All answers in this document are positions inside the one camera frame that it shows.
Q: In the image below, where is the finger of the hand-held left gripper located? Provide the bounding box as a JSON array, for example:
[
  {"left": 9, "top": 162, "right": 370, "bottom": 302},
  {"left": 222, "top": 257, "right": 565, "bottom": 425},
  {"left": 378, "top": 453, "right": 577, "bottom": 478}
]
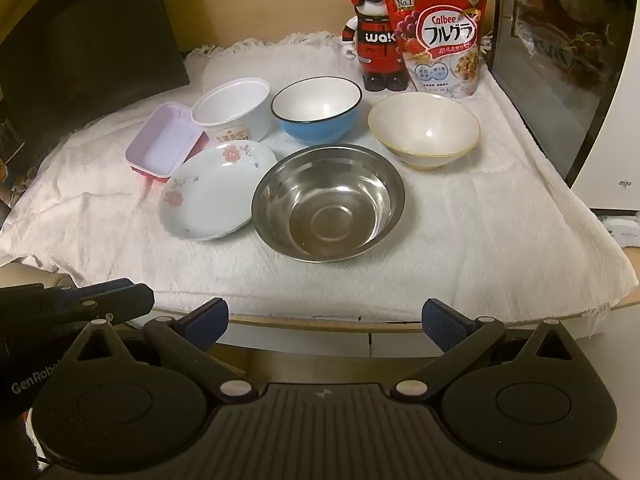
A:
[
  {"left": 60, "top": 284, "right": 156, "bottom": 322},
  {"left": 47, "top": 278, "right": 135, "bottom": 297}
]

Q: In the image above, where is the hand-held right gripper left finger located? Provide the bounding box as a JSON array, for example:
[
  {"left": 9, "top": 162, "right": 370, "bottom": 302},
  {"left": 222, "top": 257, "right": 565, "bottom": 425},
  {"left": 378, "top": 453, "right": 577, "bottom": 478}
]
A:
[{"left": 65, "top": 298, "right": 258, "bottom": 406}]

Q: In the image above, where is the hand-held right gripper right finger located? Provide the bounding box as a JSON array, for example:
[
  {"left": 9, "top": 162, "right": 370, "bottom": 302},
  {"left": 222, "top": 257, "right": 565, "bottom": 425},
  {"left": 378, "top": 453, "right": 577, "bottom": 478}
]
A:
[{"left": 392, "top": 298, "right": 588, "bottom": 405}]

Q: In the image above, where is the white plastic bowl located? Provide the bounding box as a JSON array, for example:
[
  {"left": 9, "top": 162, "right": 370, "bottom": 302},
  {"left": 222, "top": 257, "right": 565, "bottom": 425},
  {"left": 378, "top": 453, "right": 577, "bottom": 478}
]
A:
[{"left": 191, "top": 77, "right": 272, "bottom": 143}]

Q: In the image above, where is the blue enamel bowl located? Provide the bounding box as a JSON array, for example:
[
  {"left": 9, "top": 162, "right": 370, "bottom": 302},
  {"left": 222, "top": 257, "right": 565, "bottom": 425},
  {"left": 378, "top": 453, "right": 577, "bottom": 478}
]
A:
[{"left": 270, "top": 77, "right": 363, "bottom": 145}]

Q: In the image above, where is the white textured cloth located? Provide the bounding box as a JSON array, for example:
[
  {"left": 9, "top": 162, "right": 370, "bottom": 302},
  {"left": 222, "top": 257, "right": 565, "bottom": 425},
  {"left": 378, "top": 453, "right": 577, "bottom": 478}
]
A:
[{"left": 0, "top": 32, "right": 633, "bottom": 326}]

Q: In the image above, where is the white floral plate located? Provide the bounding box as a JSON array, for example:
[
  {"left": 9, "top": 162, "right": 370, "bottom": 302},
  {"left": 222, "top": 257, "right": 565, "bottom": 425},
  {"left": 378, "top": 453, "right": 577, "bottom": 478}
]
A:
[{"left": 158, "top": 140, "right": 278, "bottom": 242}]

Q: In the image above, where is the pink rectangular tray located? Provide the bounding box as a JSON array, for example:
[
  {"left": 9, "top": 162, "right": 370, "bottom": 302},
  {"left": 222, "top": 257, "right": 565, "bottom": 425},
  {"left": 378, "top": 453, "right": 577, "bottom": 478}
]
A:
[{"left": 125, "top": 101, "right": 210, "bottom": 184}]

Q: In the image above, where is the stainless steel bowl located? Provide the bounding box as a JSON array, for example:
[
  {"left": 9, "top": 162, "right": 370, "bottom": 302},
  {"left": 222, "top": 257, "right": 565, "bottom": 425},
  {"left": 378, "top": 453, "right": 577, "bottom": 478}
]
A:
[{"left": 251, "top": 143, "right": 406, "bottom": 263}]

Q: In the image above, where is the cream bowl with gold rim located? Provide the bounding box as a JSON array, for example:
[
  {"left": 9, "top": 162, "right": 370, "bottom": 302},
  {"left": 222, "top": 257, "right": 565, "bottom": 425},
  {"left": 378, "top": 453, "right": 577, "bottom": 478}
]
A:
[{"left": 368, "top": 91, "right": 481, "bottom": 171}]

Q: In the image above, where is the black flat panel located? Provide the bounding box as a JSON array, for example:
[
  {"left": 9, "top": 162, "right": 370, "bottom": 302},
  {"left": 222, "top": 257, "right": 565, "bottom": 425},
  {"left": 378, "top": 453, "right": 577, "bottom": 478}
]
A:
[{"left": 0, "top": 0, "right": 191, "bottom": 146}]

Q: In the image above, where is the red and black toy figure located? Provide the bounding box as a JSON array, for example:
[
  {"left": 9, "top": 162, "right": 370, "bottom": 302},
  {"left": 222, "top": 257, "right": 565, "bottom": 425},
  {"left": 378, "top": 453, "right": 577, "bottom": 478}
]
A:
[{"left": 341, "top": 0, "right": 408, "bottom": 93}]

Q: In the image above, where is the white microwave oven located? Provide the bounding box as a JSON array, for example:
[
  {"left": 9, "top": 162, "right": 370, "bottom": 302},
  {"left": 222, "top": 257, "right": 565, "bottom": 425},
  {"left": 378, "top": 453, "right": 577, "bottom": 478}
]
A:
[{"left": 487, "top": 0, "right": 640, "bottom": 211}]

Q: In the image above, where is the red cereal bag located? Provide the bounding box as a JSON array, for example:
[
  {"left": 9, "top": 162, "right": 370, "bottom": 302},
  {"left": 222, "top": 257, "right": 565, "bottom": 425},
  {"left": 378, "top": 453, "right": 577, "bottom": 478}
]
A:
[{"left": 384, "top": 0, "right": 492, "bottom": 101}]

